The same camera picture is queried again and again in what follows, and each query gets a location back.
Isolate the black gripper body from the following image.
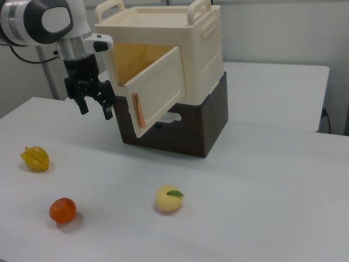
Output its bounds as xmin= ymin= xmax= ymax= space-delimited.
xmin=63 ymin=53 xmax=100 ymax=86

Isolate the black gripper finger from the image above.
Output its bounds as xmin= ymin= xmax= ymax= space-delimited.
xmin=64 ymin=77 xmax=90 ymax=115
xmin=92 ymin=79 xmax=116 ymax=121

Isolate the cream cabinet door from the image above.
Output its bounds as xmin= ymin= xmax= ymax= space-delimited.
xmin=125 ymin=45 xmax=189 ymax=139

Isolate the cream plastic cabinet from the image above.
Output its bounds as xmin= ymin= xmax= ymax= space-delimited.
xmin=94 ymin=0 xmax=225 ymax=106

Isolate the grey metal pole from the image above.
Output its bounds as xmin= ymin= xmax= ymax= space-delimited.
xmin=36 ymin=45 xmax=61 ymax=100

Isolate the yellow toy starfruit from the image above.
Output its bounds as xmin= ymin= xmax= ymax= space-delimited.
xmin=19 ymin=145 xmax=51 ymax=174

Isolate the dark brown wooden box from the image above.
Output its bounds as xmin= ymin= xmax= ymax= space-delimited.
xmin=112 ymin=71 xmax=229 ymax=159

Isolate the orange toy tangerine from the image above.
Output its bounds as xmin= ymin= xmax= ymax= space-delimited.
xmin=49 ymin=197 xmax=77 ymax=225

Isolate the yellow toy fruit with leaf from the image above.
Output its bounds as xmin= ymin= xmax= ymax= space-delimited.
xmin=155 ymin=184 xmax=185 ymax=213

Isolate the copper door handle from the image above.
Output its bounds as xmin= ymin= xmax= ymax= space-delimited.
xmin=131 ymin=92 xmax=147 ymax=129

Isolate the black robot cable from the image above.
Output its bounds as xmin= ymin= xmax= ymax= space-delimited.
xmin=9 ymin=44 xmax=59 ymax=64

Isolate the white box handle insert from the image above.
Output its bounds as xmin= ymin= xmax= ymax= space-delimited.
xmin=159 ymin=111 xmax=182 ymax=124

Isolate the black wall power cable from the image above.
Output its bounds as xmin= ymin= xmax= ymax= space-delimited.
xmin=322 ymin=107 xmax=332 ymax=135

